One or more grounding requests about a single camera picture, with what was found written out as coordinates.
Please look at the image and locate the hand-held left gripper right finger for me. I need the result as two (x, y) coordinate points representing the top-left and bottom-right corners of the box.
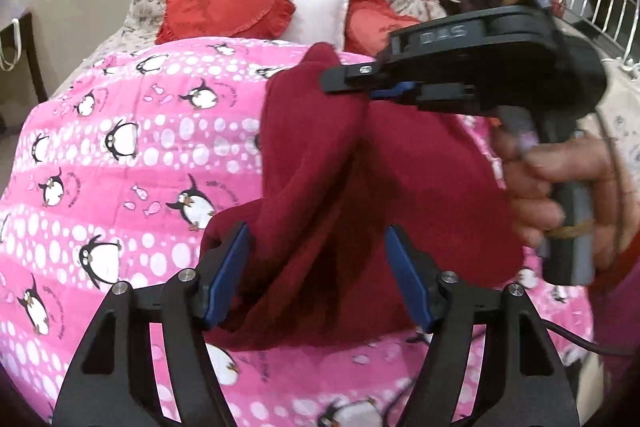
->
(384, 224), (581, 427)

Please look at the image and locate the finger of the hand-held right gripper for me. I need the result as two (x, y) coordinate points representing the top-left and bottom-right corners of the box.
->
(319, 61), (396, 96)
(370, 83), (418, 106)

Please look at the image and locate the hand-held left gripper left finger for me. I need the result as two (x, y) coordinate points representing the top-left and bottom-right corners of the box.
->
(51, 221), (252, 427)

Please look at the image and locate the dark red sweater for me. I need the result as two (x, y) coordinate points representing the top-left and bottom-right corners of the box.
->
(200, 43), (523, 353)

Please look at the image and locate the person's right forearm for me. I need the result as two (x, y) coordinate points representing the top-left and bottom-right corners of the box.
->
(592, 187), (640, 388)

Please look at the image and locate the person's right hand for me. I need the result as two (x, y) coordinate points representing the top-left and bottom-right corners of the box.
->
(492, 129), (631, 273)

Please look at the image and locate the small red heart cushion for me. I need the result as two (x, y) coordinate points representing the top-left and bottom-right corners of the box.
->
(345, 0), (423, 58)

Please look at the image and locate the white pillow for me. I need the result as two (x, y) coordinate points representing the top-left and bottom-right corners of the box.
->
(275, 0), (352, 52)

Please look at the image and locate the white printed cloth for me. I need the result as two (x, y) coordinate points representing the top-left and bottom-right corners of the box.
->
(575, 57), (640, 188)

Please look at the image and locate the pink penguin print blanket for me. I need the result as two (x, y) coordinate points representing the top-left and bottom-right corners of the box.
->
(0, 36), (601, 427)

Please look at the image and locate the large red heart cushion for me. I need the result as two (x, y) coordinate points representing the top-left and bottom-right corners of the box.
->
(155, 0), (296, 46)

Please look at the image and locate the dark wooden table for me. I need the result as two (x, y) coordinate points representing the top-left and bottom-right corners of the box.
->
(0, 9), (48, 132)

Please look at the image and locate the black cable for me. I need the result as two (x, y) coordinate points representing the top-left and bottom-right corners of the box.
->
(540, 316), (621, 356)

